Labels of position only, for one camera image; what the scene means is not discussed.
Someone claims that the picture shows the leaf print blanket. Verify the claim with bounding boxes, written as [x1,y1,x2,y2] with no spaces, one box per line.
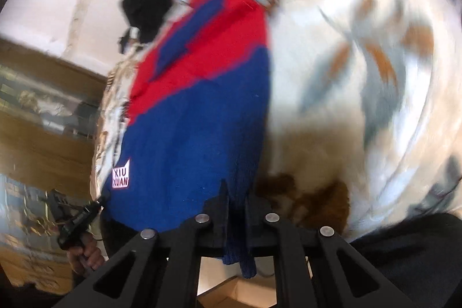
[90,0,462,244]

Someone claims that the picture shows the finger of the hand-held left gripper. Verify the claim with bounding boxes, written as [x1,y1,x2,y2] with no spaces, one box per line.
[85,195,112,219]

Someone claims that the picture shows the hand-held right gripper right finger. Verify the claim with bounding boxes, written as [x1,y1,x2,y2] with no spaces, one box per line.
[245,192,416,308]

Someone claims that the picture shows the red and blue knit sweater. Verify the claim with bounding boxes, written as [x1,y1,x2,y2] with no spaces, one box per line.
[101,0,272,280]

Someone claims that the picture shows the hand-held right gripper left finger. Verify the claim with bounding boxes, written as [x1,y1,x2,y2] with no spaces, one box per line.
[54,180,230,308]

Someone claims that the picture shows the person's dark pants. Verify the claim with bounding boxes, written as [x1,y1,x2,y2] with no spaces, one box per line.
[349,212,462,308]

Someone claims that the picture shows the person's left hand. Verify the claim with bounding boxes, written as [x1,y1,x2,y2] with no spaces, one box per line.
[67,233,107,273]

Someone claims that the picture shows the wooden cabinet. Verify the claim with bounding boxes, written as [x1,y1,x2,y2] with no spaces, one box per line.
[0,37,109,294]

